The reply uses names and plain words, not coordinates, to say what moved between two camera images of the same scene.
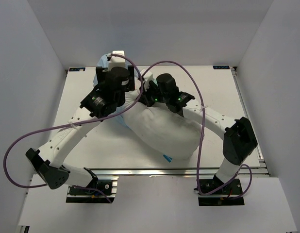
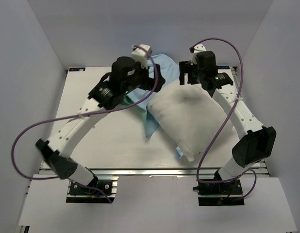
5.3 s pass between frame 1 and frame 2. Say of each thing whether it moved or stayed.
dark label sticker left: stayed
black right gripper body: moved
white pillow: moved
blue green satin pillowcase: moved
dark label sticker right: stayed
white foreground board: stayed
